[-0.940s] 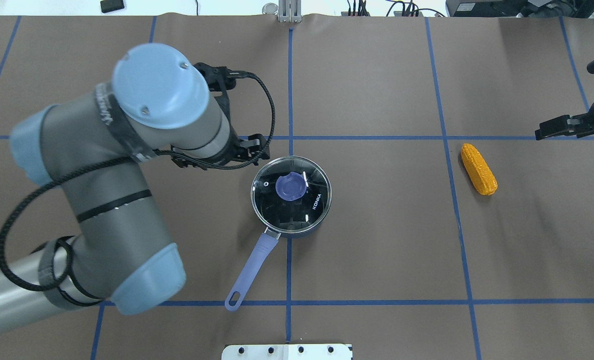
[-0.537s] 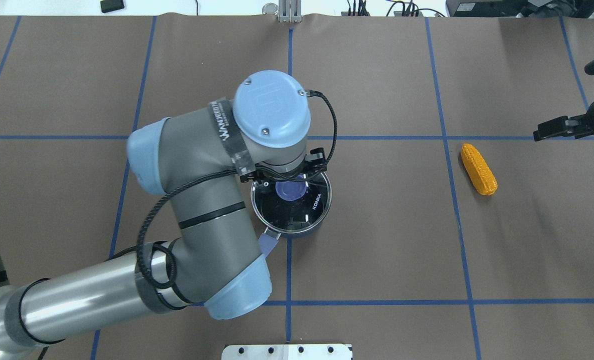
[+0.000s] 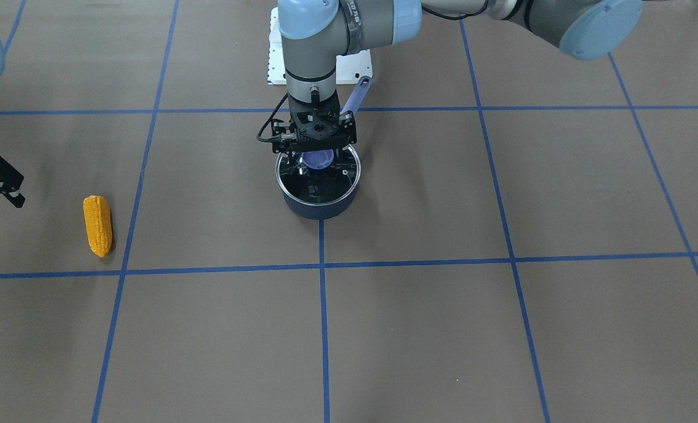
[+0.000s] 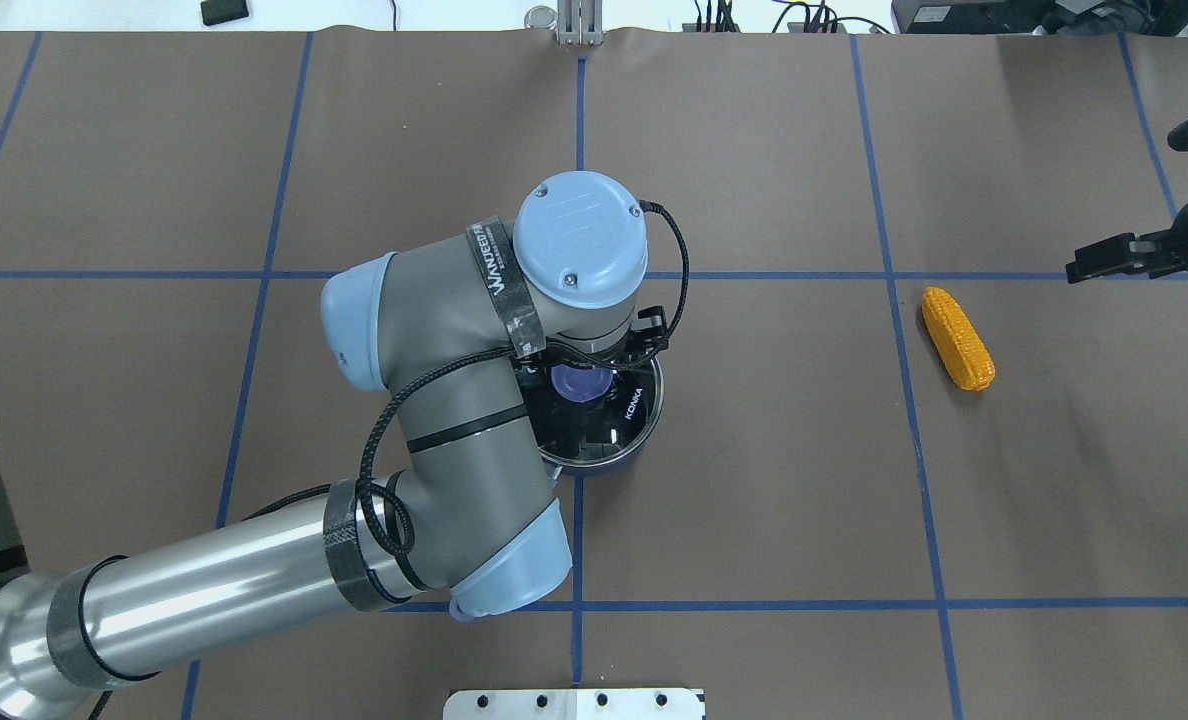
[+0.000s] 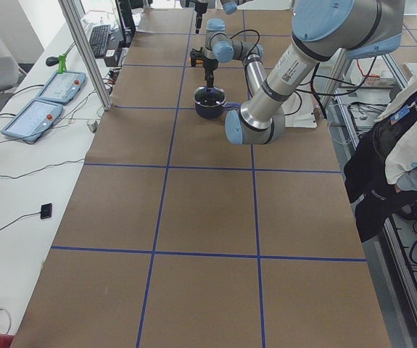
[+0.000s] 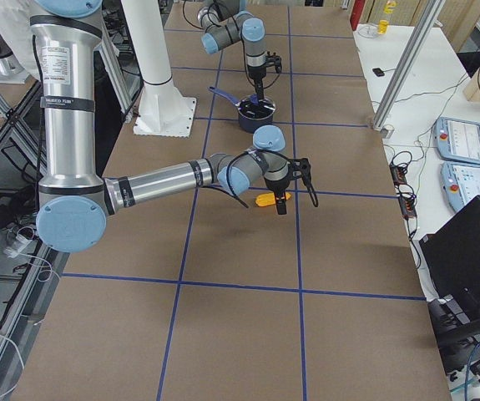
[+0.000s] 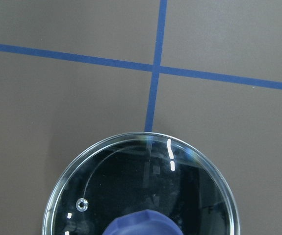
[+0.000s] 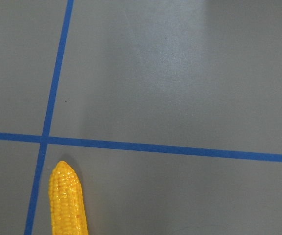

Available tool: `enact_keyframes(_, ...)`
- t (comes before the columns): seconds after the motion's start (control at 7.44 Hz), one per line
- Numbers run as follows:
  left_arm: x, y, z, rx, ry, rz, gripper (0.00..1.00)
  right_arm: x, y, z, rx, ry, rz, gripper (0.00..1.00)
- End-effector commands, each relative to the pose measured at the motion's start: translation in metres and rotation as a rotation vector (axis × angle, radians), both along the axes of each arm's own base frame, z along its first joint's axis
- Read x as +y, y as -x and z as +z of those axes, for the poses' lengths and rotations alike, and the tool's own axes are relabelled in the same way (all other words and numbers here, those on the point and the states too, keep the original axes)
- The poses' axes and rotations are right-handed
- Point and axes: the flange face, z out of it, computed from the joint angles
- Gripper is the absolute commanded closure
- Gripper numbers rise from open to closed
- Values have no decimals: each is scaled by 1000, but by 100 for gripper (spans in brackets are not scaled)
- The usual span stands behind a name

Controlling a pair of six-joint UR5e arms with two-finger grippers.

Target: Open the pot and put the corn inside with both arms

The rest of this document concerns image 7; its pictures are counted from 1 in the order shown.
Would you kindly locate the glass lid blue knob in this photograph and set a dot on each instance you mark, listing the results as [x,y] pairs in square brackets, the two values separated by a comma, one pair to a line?
[141,183]

